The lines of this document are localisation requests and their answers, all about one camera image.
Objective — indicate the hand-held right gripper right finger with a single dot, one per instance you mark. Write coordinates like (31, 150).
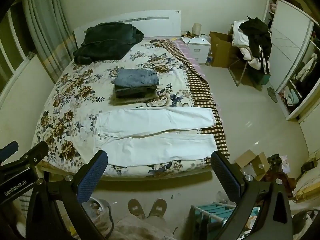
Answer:
(226, 177)

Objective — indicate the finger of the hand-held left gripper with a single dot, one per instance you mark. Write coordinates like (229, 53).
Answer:
(37, 152)
(8, 150)

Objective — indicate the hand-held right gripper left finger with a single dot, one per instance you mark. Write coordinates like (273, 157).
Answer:
(92, 175)

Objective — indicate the white pants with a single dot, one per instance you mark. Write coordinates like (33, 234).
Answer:
(155, 150)

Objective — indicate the folded olive pants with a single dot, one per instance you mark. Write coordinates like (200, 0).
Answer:
(132, 100)

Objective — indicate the folded dark pants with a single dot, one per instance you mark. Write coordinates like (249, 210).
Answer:
(135, 91)

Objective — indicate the white round bin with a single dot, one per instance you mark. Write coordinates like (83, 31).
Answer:
(98, 206)

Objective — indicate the small open cardboard box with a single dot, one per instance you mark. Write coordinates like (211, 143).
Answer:
(257, 163)

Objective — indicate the teal drying rack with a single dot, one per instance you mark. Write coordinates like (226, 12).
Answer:
(217, 212)

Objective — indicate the person's left shoe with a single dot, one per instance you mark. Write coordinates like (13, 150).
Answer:
(136, 208)

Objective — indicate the person's shoe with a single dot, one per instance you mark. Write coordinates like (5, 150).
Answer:
(136, 208)
(158, 207)

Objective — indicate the bed with floral sheet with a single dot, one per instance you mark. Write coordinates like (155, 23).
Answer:
(82, 105)

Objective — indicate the person's beige trouser legs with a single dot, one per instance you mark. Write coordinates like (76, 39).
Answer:
(142, 227)

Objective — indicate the person's right shoe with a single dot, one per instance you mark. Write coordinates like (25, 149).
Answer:
(158, 207)

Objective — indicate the brown checkered blanket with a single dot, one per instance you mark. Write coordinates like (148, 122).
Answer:
(200, 90)

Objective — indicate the grey slipper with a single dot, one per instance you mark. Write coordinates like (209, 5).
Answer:
(270, 89)
(274, 98)

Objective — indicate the teal folded clothes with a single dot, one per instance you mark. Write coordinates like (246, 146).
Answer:
(292, 97)

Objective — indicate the folded blue jeans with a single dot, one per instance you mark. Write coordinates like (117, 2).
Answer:
(136, 77)

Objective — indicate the pale striped curtain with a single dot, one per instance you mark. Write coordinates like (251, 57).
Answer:
(47, 35)

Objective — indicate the clear water bottle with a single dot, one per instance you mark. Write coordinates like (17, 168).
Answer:
(209, 60)

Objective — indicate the large cardboard box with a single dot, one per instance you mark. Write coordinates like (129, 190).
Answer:
(221, 50)

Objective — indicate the white nightstand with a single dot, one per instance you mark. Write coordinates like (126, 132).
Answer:
(197, 51)

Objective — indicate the dark green blanket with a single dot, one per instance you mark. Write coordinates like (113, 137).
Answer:
(107, 42)

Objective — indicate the hanging white garment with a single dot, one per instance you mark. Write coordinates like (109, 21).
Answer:
(306, 67)

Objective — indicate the white clothes pile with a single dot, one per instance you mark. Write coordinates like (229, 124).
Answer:
(241, 40)

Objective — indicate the white wardrobe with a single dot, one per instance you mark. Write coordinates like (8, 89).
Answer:
(287, 45)

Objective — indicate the black jacket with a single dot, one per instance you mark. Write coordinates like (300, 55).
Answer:
(258, 33)

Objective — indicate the cream cylindrical lamp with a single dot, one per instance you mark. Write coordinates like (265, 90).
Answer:
(197, 28)

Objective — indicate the pink folded clothes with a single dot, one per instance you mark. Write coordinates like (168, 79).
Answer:
(272, 6)

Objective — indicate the white window frame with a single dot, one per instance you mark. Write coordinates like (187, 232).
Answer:
(15, 62)

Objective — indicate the metal frame chair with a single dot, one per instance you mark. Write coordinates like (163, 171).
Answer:
(237, 72)

